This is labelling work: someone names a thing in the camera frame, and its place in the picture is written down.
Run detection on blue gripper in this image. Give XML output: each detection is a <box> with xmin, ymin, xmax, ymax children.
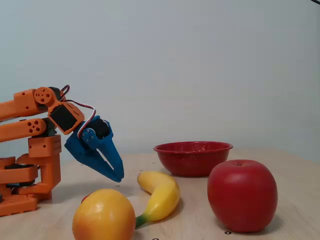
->
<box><xmin>64</xmin><ymin>115</ymin><xmax>125</xmax><ymax>183</ymax></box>

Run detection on red speckled bowl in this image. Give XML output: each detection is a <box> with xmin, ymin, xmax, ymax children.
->
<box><xmin>153</xmin><ymin>141</ymin><xmax>234</xmax><ymax>178</ymax></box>

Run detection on orange robot base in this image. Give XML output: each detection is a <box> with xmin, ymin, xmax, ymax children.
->
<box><xmin>0</xmin><ymin>156</ymin><xmax>40</xmax><ymax>217</ymax></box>

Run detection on yellow orange toy fruit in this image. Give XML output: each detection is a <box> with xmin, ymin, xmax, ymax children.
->
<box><xmin>71</xmin><ymin>188</ymin><xmax>137</xmax><ymax>240</ymax></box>

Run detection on yellow toy banana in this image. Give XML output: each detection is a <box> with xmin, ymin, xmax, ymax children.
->
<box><xmin>134</xmin><ymin>170</ymin><xmax>181</xmax><ymax>230</ymax></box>

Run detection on red toy apple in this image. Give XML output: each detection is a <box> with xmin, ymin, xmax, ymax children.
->
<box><xmin>206</xmin><ymin>159</ymin><xmax>279</xmax><ymax>233</ymax></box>

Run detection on red white black servo wire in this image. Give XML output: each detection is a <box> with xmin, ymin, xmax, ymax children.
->
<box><xmin>60</xmin><ymin>84</ymin><xmax>97</xmax><ymax>139</ymax></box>

